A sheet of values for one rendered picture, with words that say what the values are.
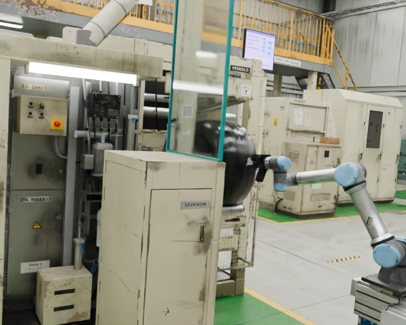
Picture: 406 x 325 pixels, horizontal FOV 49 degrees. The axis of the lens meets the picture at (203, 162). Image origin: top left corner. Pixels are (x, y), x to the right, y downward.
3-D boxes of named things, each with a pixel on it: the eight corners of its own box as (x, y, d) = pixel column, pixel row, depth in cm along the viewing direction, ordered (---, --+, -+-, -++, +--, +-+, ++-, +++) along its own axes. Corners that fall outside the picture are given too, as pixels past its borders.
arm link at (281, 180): (292, 190, 251) (292, 171, 251) (283, 191, 243) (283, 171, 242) (280, 189, 256) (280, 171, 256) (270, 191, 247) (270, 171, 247)
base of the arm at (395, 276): (415, 283, 223) (417, 264, 222) (398, 287, 214) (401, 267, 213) (388, 273, 235) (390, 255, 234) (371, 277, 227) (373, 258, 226)
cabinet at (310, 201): (300, 220, 718) (307, 143, 708) (275, 213, 766) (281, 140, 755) (336, 216, 770) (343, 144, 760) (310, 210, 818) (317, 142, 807)
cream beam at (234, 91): (180, 92, 297) (182, 70, 296) (164, 93, 318) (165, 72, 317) (253, 100, 328) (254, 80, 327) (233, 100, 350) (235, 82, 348)
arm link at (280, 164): (281, 171, 241) (281, 156, 241) (268, 171, 250) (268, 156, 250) (292, 171, 245) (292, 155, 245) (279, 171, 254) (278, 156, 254)
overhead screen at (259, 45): (243, 66, 655) (245, 28, 650) (241, 66, 659) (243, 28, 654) (272, 71, 689) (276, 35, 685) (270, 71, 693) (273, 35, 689)
